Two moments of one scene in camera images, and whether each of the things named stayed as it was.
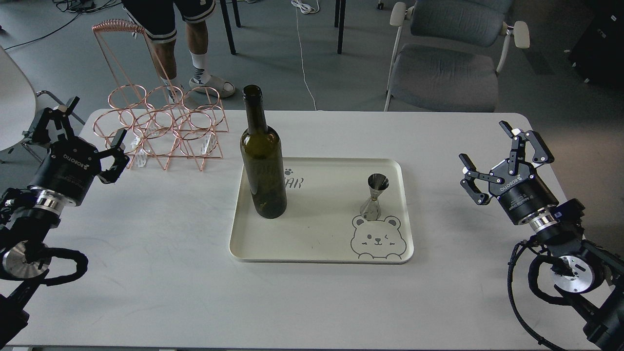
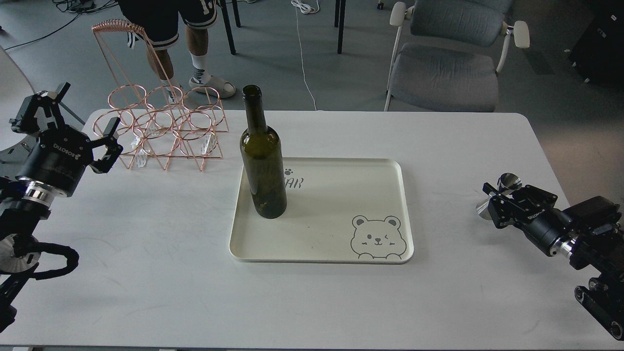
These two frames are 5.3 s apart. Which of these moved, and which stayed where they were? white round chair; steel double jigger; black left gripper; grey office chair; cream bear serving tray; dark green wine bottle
Moved: steel double jigger; black left gripper
Stayed: cream bear serving tray; dark green wine bottle; grey office chair; white round chair
